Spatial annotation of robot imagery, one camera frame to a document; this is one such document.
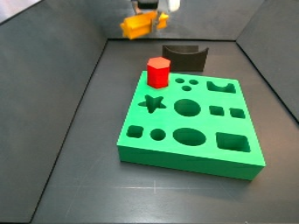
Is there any yellow star-profile bar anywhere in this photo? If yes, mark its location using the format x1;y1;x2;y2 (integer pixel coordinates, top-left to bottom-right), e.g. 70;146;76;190
120;11;154;39

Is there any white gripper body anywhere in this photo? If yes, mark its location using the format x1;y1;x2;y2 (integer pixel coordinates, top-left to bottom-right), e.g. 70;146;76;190
137;0;181;12

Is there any green foam shape board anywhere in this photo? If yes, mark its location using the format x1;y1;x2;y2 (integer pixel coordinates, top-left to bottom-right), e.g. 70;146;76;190
116;73;265;180

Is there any red hexagonal peg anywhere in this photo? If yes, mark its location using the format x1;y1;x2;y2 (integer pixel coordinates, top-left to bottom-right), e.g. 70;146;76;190
146;57;170;88

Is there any black curved fixture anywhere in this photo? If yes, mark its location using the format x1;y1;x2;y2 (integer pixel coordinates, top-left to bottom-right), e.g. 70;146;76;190
162;45;209;72

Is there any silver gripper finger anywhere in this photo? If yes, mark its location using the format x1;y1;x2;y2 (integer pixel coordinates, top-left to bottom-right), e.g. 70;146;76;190
150;10;168;32
130;0;142;15

